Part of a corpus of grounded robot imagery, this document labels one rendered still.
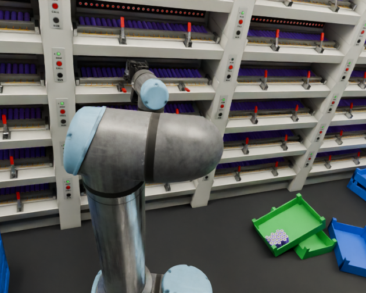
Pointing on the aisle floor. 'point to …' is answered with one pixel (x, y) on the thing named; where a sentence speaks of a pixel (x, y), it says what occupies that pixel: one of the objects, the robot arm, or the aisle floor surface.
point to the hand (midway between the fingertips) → (131, 72)
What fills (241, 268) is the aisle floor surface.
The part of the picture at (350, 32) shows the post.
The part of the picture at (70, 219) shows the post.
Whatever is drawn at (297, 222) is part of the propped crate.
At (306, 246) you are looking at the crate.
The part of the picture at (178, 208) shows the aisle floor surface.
